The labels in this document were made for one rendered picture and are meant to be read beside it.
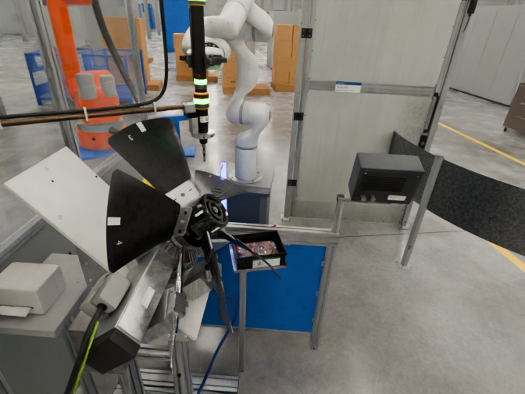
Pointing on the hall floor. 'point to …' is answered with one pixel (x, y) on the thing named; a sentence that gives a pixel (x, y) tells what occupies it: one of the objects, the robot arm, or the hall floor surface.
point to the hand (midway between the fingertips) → (198, 61)
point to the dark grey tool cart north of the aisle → (516, 111)
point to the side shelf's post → (75, 360)
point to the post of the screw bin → (241, 320)
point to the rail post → (323, 297)
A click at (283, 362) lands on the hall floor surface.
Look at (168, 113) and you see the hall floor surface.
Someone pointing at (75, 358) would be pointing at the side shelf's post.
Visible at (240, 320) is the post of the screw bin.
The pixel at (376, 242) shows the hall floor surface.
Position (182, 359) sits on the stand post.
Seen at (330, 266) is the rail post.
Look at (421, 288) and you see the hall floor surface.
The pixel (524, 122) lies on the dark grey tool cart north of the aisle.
